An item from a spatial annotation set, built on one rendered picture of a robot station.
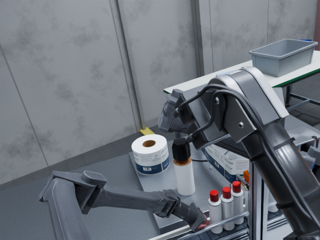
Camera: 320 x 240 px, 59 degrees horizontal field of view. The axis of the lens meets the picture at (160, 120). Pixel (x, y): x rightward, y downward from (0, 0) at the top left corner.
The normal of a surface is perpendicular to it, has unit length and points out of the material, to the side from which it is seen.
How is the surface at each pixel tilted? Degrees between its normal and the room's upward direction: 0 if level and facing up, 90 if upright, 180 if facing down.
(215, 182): 0
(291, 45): 85
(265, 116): 44
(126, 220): 0
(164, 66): 90
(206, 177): 0
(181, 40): 90
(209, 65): 90
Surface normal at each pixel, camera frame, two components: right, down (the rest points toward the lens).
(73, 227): 0.47, -0.87
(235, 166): -0.13, 0.47
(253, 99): 0.22, -0.40
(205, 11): 0.47, 0.34
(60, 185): 0.57, -0.78
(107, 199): 0.62, 0.42
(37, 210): -0.14, -0.88
